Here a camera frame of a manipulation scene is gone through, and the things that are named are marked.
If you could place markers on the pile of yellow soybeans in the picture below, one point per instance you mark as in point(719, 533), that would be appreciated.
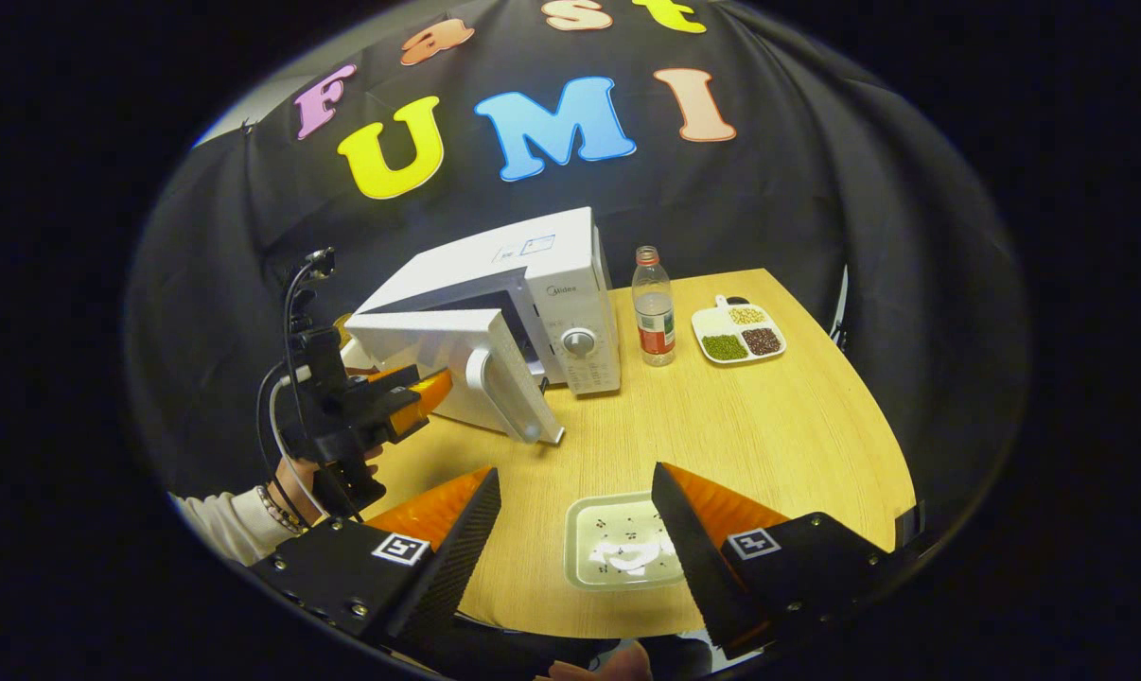
point(746, 315)

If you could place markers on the clear plastic bottle red label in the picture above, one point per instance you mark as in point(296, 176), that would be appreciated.
point(654, 322)

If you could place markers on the white microwave oven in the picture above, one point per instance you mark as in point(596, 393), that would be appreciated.
point(552, 255)

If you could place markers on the pale rectangular tray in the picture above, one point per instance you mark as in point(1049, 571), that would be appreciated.
point(618, 530)

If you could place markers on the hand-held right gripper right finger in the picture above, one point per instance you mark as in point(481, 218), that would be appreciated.
point(689, 558)

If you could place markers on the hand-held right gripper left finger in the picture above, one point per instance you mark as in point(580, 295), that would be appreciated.
point(457, 558)

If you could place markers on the white divided dish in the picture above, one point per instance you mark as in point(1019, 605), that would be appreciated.
point(717, 322)

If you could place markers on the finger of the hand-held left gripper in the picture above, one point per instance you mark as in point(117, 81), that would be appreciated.
point(429, 388)
point(405, 421)

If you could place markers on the pile of green mung beans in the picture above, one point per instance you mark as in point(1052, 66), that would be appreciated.
point(725, 347)

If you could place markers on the pile of red beans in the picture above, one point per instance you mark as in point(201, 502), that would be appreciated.
point(763, 340)

